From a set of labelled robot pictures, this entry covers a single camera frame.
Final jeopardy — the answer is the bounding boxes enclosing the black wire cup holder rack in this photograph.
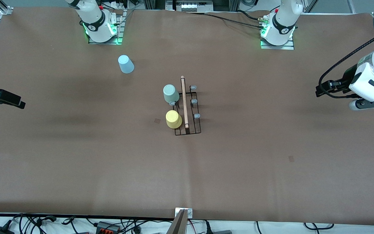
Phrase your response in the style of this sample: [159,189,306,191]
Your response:
[168,76,202,136]

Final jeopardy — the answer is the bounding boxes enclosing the sage green plastic cup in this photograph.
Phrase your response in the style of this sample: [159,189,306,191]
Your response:
[163,84,180,105]

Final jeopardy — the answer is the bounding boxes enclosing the yellow plastic cup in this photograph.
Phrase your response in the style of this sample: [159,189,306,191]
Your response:
[165,110,183,129]

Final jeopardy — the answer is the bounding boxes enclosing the light blue plastic cup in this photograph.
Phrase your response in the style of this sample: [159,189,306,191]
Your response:
[118,55,135,74]

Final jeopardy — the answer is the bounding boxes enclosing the brown paper table mat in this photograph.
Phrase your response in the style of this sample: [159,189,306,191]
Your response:
[0,7,374,225]

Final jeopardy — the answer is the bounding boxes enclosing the white power strip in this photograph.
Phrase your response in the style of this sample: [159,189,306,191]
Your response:
[107,0,132,9]

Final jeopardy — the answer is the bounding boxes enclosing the black orange connector box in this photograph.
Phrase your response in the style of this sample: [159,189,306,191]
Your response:
[96,221,121,233]

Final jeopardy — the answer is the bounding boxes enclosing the white terminal block box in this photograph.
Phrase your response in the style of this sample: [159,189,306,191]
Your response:
[173,0,214,12]

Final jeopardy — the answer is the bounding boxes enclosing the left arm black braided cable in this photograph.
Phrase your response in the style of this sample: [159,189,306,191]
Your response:
[318,33,374,98]

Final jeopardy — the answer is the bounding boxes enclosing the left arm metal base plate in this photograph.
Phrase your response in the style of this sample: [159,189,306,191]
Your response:
[260,36,295,50]

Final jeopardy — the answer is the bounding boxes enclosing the thick black base cable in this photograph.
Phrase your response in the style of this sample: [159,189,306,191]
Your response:
[203,10,262,20]

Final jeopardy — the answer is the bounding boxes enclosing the thin black base cable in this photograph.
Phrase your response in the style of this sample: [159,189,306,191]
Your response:
[185,12,265,29]

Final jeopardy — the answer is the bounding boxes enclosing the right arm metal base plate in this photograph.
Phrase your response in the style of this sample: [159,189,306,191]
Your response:
[88,9,125,45]

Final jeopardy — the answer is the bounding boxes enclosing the looped black cable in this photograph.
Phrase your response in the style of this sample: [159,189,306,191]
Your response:
[304,222,334,230]

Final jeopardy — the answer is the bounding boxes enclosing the small metal clamp bracket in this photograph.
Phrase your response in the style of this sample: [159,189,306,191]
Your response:
[175,208,193,219]

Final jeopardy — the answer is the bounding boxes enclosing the tan camera stand post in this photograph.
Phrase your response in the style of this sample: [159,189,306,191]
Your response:
[166,209,189,234]

